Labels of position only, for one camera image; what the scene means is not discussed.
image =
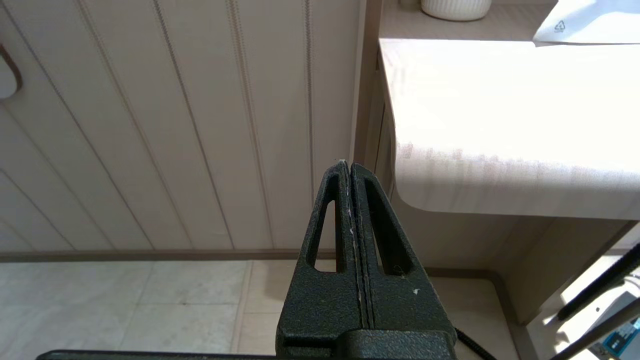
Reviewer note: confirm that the black blue-edged device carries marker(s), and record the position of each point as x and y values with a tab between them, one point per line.
622	340

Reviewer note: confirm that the white blue floral pouch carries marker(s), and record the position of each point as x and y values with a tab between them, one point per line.
590	22

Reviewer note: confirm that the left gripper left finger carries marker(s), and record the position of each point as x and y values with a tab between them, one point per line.
320	300

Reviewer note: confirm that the beige wooden shelf unit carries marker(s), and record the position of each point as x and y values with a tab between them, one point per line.
500	125

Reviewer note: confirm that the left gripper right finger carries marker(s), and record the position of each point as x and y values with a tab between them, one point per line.
395	300

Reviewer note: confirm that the white ribbed mug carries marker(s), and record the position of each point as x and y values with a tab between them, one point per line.
455	7

